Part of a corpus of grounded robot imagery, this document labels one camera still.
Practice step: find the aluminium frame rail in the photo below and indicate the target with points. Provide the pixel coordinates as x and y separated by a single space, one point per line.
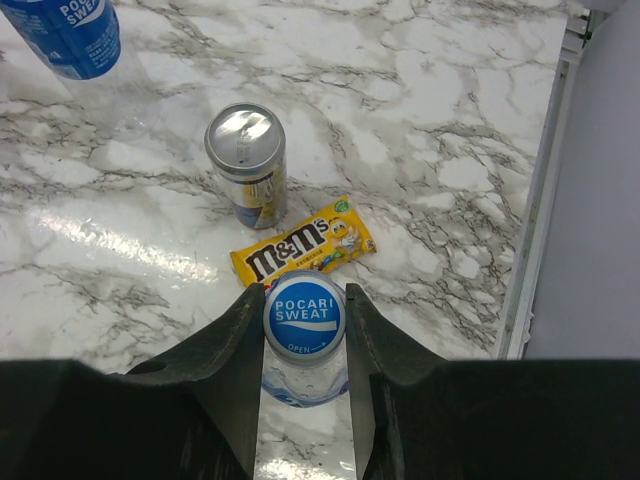
517 311

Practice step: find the yellow M&M's candy pack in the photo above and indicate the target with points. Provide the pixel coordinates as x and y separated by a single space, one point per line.
332 237

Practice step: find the Red Bull can right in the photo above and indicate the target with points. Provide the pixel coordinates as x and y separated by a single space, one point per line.
246 145

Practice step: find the blue Pocari Sweat cap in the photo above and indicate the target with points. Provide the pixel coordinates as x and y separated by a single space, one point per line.
304 316

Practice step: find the blue label water bottle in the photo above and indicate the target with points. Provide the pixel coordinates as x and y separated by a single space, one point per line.
305 386

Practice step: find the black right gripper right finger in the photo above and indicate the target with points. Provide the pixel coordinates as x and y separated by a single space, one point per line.
416 415

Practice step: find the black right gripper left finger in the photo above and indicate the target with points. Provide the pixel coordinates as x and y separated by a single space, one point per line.
188 413

